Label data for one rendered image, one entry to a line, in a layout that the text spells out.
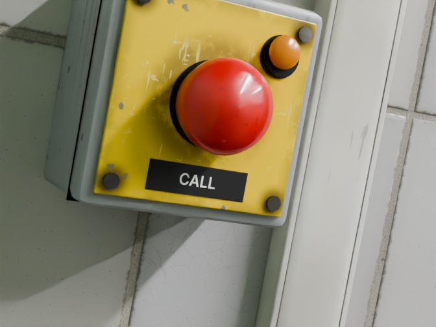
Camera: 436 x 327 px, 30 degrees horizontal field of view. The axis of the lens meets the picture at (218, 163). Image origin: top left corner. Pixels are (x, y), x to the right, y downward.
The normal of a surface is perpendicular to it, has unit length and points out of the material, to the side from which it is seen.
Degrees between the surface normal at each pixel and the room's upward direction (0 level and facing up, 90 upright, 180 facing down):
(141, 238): 90
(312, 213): 90
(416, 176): 90
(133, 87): 90
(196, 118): 103
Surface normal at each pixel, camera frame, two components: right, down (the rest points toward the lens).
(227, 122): 0.33, 0.22
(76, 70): -0.90, -0.14
